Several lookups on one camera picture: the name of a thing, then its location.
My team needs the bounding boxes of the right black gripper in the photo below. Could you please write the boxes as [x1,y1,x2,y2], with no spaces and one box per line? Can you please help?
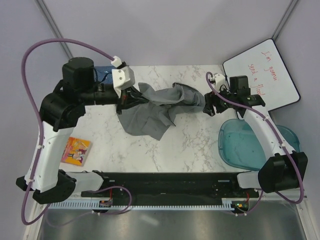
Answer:
[202,84,237,117]

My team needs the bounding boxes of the grey long sleeve shirt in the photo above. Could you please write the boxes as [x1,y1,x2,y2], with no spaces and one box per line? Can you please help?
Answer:
[118,82,205,141]

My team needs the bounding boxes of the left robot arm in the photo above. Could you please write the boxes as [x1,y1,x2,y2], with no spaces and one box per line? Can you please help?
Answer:
[16,57,136,205]

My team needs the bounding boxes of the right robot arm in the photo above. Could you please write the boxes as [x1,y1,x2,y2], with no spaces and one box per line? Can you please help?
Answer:
[203,72,308,197]

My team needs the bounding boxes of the blue checked folded shirt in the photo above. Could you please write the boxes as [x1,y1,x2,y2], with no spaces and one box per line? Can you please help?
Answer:
[95,66,114,84]

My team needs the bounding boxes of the teal plastic bin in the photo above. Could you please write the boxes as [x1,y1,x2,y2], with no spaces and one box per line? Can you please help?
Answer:
[217,118,301,172]

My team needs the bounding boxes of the white whiteboard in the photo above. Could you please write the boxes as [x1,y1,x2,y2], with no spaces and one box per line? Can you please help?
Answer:
[222,39,301,112]

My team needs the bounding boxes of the Roald Dahl book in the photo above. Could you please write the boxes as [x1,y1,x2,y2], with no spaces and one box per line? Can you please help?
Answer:
[61,137,92,167]

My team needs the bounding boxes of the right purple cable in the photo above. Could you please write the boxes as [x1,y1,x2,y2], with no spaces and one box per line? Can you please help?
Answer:
[205,71,306,217]

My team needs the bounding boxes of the purple cable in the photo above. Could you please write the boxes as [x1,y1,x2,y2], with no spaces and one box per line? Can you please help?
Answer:
[21,38,133,226]
[205,71,306,217]

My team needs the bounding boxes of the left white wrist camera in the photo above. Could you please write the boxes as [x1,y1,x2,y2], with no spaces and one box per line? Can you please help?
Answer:
[111,56,136,91]

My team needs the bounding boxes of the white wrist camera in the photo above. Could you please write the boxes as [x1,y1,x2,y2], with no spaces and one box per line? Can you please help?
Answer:
[111,56,136,91]
[210,73,226,91]

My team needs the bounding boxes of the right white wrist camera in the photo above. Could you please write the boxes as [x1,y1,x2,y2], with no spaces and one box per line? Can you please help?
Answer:
[210,73,226,91]

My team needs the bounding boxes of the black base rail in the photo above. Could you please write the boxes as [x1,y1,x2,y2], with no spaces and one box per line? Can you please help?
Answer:
[81,172,259,205]

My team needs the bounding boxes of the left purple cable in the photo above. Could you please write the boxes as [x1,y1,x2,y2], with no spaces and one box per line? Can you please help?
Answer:
[21,38,133,226]

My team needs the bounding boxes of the white slotted cable duct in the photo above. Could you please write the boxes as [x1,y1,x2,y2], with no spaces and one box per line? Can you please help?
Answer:
[47,198,308,210]

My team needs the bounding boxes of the right aluminium frame post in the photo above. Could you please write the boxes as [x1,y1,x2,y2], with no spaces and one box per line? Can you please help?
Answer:
[271,0,300,42]

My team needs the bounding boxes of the aluminium frame post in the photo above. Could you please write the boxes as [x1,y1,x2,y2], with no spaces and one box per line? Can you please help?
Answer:
[34,0,74,59]
[271,0,300,42]

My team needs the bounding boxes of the left aluminium frame post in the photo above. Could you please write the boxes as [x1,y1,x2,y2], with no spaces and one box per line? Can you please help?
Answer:
[34,0,74,59]

